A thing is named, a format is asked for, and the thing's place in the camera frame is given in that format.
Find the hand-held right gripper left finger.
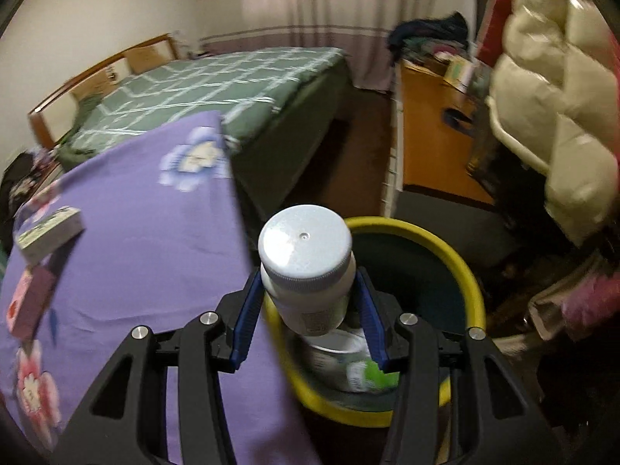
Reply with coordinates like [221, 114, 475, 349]
[58, 269, 265, 465]

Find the pink box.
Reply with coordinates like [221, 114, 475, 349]
[7, 265, 59, 341]

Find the wooden headboard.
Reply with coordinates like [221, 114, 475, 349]
[28, 34, 177, 150]

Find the white yogurt cup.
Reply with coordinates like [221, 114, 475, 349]
[303, 327, 374, 393]

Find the heap of mixed clothes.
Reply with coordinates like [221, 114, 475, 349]
[387, 12, 479, 65]

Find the green label plastic bottle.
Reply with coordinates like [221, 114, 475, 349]
[346, 358, 403, 394]

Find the white pill bottle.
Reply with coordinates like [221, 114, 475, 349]
[258, 205, 358, 336]

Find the green checked bed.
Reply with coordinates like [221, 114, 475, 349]
[55, 47, 352, 214]

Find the yellow rimmed waste bin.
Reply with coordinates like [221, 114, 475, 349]
[264, 216, 486, 428]

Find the pink fluffy cloth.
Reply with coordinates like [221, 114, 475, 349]
[566, 271, 620, 332]

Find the pink striped curtain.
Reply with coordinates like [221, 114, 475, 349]
[196, 0, 478, 92]

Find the purple floral blanket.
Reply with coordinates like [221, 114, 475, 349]
[0, 110, 330, 465]

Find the white carton box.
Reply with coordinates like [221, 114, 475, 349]
[16, 207, 86, 263]

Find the green box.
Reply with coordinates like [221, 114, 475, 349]
[443, 55, 479, 92]

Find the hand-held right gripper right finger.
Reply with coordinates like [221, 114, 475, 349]
[353, 269, 558, 465]

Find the wooden desk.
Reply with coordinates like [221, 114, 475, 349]
[387, 60, 497, 207]

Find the cream puffy jacket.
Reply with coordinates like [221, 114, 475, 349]
[487, 0, 620, 247]

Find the brown pillow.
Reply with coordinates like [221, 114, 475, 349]
[72, 65, 118, 103]
[123, 43, 171, 75]

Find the dark clothes pile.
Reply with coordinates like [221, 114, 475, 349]
[0, 152, 65, 253]

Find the red cloth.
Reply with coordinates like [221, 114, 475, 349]
[477, 0, 528, 66]

